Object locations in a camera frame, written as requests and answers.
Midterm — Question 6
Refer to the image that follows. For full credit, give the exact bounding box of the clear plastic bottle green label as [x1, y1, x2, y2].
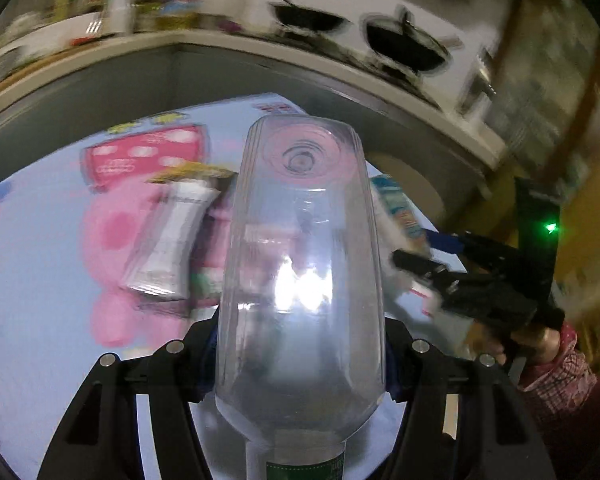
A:
[214, 115, 386, 479]

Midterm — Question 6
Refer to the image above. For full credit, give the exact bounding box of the silver white foil wrapper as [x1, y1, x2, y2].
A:
[122, 162, 235, 302]

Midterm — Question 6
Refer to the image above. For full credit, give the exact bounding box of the beige trash bin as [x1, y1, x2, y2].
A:
[367, 152, 446, 229]

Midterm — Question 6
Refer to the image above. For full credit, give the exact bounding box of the right hand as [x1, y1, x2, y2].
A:
[465, 321, 560, 365]

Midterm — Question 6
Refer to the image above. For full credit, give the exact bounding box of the light blue cartoon tablecloth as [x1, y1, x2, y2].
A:
[0, 94, 469, 479]

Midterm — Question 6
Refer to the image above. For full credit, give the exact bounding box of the black frying pan near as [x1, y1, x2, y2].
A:
[361, 4, 465, 75]

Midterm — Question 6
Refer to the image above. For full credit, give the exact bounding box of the black wok far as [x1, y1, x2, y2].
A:
[268, 0, 351, 34]

